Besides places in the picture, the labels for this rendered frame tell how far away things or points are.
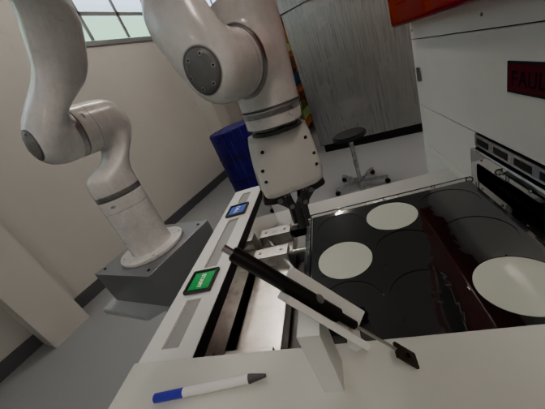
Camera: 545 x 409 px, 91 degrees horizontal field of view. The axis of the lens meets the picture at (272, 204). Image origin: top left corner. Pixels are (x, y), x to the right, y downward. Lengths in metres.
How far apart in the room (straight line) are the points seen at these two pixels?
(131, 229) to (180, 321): 0.39
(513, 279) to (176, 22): 0.50
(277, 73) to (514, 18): 0.36
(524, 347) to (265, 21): 0.41
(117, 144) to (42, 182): 2.37
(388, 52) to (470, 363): 3.36
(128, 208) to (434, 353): 0.71
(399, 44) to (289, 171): 3.19
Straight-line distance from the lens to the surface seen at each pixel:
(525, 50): 0.57
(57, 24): 0.70
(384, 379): 0.31
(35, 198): 3.13
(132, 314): 0.89
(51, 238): 3.14
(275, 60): 0.36
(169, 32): 0.33
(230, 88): 0.31
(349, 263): 0.52
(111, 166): 0.80
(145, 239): 0.82
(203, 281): 0.53
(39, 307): 2.87
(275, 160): 0.39
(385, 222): 0.59
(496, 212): 0.60
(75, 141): 0.77
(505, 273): 0.49
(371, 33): 3.54
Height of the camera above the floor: 1.24
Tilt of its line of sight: 25 degrees down
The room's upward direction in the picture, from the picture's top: 23 degrees counter-clockwise
